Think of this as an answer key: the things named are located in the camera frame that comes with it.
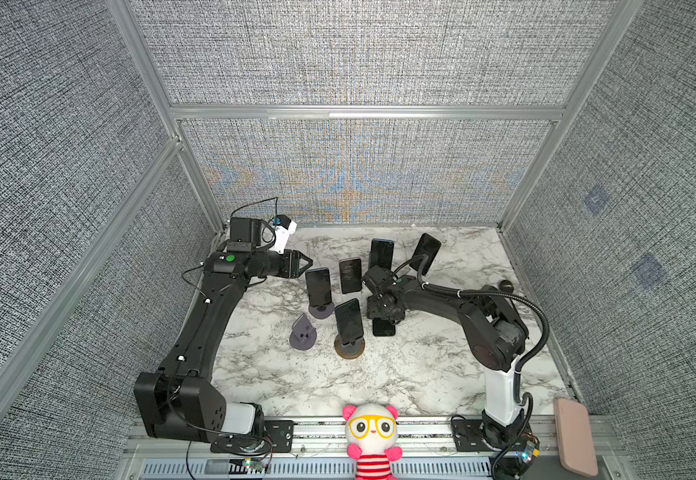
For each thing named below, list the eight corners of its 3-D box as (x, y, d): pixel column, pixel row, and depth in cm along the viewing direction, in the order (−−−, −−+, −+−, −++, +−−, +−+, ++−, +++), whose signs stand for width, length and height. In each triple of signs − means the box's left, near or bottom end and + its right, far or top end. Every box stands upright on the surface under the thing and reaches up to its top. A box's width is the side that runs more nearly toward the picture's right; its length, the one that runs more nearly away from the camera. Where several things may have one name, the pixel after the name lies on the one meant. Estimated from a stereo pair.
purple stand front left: (293, 346, 91) (288, 331, 82) (306, 328, 94) (302, 312, 86) (307, 354, 89) (303, 339, 81) (319, 336, 93) (316, 320, 84)
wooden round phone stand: (334, 358, 88) (334, 351, 84) (335, 343, 91) (334, 335, 87) (364, 358, 88) (365, 351, 84) (364, 343, 91) (365, 335, 87)
